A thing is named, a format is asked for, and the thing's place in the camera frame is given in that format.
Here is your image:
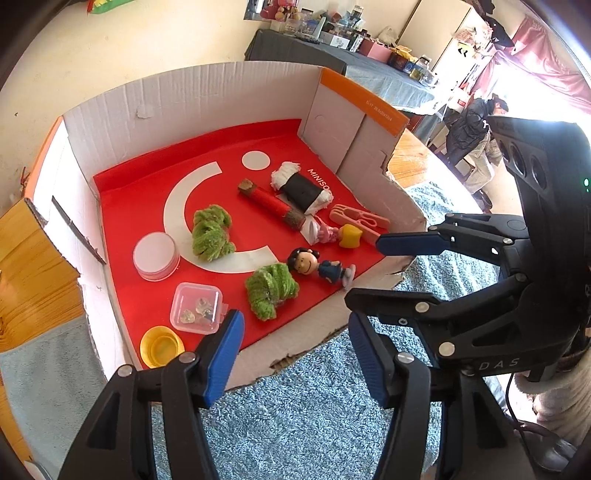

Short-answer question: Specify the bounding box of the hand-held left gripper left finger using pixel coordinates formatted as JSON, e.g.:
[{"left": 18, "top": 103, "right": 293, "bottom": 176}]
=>
[{"left": 58, "top": 309, "right": 245, "bottom": 480}]

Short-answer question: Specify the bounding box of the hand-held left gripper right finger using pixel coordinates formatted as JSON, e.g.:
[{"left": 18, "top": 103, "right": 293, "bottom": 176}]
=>
[{"left": 347, "top": 311, "right": 522, "bottom": 480}]

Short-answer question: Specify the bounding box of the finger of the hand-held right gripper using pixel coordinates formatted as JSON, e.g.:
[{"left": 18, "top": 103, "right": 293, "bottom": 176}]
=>
[
  {"left": 375, "top": 212, "right": 529, "bottom": 273},
  {"left": 344, "top": 272, "right": 532, "bottom": 377}
]

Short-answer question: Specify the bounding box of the pink plastic clip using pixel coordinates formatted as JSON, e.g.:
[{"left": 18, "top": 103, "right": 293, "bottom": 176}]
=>
[{"left": 330, "top": 204, "right": 391, "bottom": 243}]

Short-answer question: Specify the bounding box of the small yellow figure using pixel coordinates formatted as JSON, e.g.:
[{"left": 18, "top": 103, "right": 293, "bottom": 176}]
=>
[{"left": 339, "top": 224, "right": 363, "bottom": 248}]

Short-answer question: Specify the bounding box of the small clear plastic box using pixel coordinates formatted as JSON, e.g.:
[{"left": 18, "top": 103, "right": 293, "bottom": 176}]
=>
[{"left": 170, "top": 282, "right": 228, "bottom": 334}]

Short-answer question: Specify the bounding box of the yellow plastic cap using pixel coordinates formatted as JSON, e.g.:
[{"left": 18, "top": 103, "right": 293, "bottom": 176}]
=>
[{"left": 140, "top": 325, "right": 185, "bottom": 368}]

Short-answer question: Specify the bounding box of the green knitted toy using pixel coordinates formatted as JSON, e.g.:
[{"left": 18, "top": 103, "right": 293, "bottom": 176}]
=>
[
  {"left": 244, "top": 262, "right": 299, "bottom": 322},
  {"left": 191, "top": 205, "right": 238, "bottom": 265}
]

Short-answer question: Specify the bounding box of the small pink candy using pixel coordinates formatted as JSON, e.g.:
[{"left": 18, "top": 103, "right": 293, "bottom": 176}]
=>
[{"left": 302, "top": 219, "right": 340, "bottom": 245}]

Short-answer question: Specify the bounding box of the black-haired doll figurine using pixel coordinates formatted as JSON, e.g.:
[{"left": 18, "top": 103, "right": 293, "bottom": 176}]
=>
[{"left": 286, "top": 247, "right": 357, "bottom": 291}]

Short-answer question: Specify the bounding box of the sushi roll toy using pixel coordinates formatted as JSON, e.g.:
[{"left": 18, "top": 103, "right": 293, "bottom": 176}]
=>
[{"left": 270, "top": 161, "right": 334, "bottom": 215}]

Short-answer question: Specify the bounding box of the white round lid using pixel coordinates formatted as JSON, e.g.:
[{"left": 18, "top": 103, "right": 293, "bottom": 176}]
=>
[{"left": 133, "top": 232, "right": 181, "bottom": 281}]

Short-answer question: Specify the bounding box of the red firecracker stick toy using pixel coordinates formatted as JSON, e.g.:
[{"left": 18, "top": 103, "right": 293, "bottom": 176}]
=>
[{"left": 238, "top": 179, "right": 306, "bottom": 228}]

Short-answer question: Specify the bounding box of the orange cardboard box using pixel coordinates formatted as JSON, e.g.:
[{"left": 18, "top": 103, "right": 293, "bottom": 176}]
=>
[{"left": 24, "top": 62, "right": 428, "bottom": 393}]

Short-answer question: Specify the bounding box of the person's right forearm white sleeve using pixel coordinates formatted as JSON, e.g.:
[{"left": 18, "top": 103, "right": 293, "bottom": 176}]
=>
[{"left": 513, "top": 342, "right": 591, "bottom": 446}]

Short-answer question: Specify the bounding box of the light blue fleece blanket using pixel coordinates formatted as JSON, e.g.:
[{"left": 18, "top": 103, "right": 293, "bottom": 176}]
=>
[{"left": 0, "top": 182, "right": 490, "bottom": 480}]

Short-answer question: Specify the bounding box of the beige garment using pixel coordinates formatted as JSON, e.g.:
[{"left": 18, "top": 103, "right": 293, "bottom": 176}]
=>
[{"left": 462, "top": 134, "right": 499, "bottom": 197}]

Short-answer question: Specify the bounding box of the dark jacket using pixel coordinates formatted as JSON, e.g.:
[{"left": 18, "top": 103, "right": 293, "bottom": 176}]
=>
[{"left": 445, "top": 93, "right": 509, "bottom": 162}]

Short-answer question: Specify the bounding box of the side table with grey cloth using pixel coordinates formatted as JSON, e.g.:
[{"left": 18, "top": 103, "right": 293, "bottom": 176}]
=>
[{"left": 245, "top": 28, "right": 437, "bottom": 153}]

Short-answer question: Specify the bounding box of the pink curtain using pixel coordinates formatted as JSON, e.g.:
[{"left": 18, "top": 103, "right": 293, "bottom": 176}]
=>
[{"left": 496, "top": 14, "right": 591, "bottom": 116}]

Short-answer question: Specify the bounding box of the pink storage box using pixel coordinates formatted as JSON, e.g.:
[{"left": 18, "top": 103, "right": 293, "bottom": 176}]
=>
[{"left": 360, "top": 38, "right": 392, "bottom": 63}]

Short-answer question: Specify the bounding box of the black bag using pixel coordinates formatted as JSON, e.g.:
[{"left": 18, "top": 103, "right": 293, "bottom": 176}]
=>
[{"left": 471, "top": 0, "right": 515, "bottom": 48}]

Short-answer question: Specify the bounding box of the white wardrobe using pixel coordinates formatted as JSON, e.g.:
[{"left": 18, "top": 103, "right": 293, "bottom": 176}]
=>
[{"left": 399, "top": 0, "right": 481, "bottom": 88}]

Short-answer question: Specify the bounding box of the clutter of bottles and jars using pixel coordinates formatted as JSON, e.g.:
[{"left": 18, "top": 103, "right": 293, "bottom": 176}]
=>
[{"left": 259, "top": 0, "right": 439, "bottom": 86}]

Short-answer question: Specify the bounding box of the green tote bag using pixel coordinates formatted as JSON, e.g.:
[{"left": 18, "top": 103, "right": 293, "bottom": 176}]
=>
[{"left": 88, "top": 0, "right": 134, "bottom": 14}]

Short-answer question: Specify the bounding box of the black cable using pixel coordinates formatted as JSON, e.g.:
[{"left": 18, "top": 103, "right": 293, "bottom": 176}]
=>
[{"left": 505, "top": 374, "right": 555, "bottom": 435}]

